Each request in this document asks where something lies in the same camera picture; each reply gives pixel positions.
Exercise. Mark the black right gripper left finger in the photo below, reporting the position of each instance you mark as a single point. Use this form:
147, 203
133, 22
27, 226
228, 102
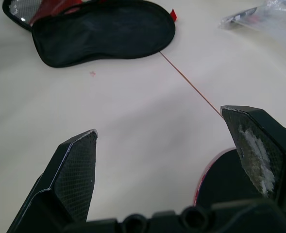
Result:
70, 174

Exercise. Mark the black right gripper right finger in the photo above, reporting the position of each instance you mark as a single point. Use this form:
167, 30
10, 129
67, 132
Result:
261, 150

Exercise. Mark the clear plastic bag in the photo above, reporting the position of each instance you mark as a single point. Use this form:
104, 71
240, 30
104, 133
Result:
259, 15

